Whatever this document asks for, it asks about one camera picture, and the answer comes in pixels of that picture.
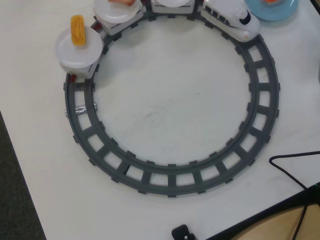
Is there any white Shinkansen toy locomotive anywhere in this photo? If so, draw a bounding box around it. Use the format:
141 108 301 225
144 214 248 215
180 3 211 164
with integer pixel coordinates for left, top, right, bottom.
201 0 261 44

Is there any blue round dish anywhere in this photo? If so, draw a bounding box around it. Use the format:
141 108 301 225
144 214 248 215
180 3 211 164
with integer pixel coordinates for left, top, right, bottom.
243 0 300 22

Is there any yellow egg sushi toy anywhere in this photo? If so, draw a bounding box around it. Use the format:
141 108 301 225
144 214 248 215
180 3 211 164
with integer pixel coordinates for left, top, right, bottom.
70 14 89 48

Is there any black plastic clamp block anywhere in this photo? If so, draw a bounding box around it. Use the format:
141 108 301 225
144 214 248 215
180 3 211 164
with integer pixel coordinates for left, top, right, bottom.
171 224 196 240

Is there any red tuna sushi toy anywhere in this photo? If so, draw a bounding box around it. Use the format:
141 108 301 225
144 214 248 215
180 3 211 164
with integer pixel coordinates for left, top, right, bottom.
107 0 136 7

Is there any silver tape strip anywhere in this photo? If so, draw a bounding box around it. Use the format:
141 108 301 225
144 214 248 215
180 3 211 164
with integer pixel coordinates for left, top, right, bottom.
74 105 88 116

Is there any grey circular toy train track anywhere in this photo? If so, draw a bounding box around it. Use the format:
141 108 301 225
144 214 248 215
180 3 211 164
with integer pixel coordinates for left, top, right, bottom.
62 9 282 199

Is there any long black cable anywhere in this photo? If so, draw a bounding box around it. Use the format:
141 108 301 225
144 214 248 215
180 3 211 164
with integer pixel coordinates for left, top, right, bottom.
268 151 320 240

